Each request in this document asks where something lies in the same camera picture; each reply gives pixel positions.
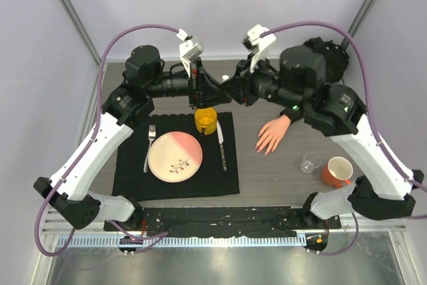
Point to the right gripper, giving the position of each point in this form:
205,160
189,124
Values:
238,87

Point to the table knife patterned handle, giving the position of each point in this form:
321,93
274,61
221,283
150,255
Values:
221,144

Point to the yellow enamel mug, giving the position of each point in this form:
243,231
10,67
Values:
206,120

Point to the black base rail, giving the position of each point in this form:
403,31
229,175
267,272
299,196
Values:
226,222

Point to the pink and cream plate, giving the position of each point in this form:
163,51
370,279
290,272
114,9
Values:
175,157

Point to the black sleeve forearm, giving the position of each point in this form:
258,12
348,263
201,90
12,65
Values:
335,55

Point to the silver fork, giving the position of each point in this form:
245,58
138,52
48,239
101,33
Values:
151,138

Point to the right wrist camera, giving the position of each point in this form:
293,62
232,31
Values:
258,45

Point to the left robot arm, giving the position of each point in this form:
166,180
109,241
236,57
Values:
126,108

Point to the black cloth placemat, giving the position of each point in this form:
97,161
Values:
209,181

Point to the mannequin hand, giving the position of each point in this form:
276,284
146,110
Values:
272,133

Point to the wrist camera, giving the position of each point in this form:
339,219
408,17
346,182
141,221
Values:
258,45
189,50

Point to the white cable duct strip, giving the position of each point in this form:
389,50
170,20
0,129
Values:
118,240

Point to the clear plastic cup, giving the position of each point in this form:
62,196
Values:
310,162

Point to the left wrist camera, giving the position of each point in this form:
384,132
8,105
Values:
189,50

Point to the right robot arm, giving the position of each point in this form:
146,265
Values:
383,191

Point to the orange ceramic mug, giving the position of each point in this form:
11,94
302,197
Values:
337,172

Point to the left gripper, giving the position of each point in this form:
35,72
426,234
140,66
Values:
205,91

